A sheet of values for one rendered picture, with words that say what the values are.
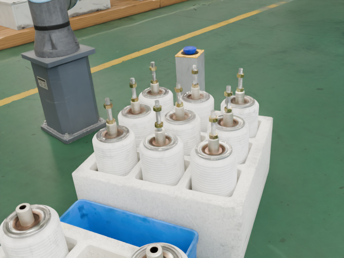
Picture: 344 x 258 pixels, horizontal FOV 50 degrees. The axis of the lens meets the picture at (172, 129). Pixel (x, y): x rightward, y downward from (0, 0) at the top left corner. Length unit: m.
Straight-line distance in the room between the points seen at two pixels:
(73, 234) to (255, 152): 0.44
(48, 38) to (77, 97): 0.22
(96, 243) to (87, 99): 0.76
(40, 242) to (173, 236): 0.29
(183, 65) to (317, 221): 0.56
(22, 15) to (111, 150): 2.12
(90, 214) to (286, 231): 0.47
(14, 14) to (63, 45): 1.56
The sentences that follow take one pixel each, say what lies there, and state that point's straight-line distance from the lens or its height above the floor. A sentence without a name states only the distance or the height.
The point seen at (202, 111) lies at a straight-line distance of 0.96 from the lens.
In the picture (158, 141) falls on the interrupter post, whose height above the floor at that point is 0.26.
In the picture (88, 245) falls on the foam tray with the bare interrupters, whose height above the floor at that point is 0.18.
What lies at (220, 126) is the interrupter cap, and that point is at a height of 0.25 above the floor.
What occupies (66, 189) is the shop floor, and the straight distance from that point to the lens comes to 1.14.
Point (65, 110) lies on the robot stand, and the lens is 1.33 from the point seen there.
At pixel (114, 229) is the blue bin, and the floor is 0.06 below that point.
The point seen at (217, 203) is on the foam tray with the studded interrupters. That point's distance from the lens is 0.74.
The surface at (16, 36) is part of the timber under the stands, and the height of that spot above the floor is 0.06.
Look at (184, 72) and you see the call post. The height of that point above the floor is 0.26.
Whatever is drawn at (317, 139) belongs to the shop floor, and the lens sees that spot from 1.32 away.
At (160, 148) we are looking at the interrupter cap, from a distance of 0.76.
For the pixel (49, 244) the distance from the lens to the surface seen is 0.65.
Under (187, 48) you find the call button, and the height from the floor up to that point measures 0.33.
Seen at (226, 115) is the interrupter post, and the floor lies 0.28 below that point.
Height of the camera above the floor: 0.66
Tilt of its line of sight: 29 degrees down
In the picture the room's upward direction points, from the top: 4 degrees counter-clockwise
